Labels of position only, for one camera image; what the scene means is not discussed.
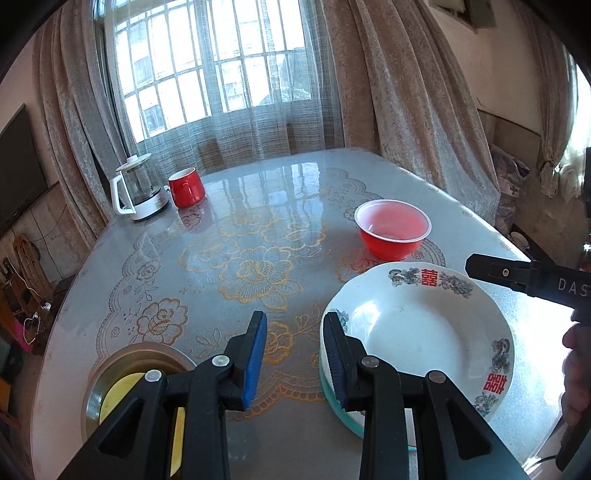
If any person's right hand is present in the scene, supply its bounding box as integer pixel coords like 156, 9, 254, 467
562, 322, 591, 426

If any black wall television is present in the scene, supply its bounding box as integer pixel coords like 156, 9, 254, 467
0, 104, 49, 236

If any sheer white curtain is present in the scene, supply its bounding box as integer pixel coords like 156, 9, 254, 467
104, 0, 345, 176

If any wooden chair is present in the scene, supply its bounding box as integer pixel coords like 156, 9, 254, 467
11, 233, 49, 296

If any red mug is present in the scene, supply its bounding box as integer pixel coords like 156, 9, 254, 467
167, 167, 206, 208

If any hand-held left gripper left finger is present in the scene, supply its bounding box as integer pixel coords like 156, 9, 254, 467
60, 311, 269, 480

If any white plate with red characters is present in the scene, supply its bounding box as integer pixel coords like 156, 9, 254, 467
320, 261, 515, 418

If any glass kettle with white handle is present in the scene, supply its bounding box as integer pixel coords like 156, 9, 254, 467
110, 154, 171, 221

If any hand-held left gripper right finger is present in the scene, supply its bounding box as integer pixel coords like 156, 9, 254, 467
323, 312, 527, 480

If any red plastic bowl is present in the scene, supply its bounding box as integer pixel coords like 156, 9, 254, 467
354, 199, 432, 260

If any barred window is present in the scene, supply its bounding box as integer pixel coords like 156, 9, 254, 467
111, 0, 324, 141

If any patterned cloth bundle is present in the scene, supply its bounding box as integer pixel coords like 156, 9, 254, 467
489, 144, 532, 232

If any teal plate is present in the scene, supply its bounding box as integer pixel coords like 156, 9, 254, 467
318, 364, 419, 454

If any yellow plastic bowl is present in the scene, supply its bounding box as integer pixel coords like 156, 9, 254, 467
98, 371, 186, 478

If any tied brown curtain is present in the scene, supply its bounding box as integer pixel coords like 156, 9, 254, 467
526, 14, 583, 199

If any stainless steel bowl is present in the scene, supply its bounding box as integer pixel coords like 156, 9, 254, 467
81, 342, 199, 462

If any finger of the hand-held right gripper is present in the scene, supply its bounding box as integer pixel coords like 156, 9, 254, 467
465, 253, 544, 296

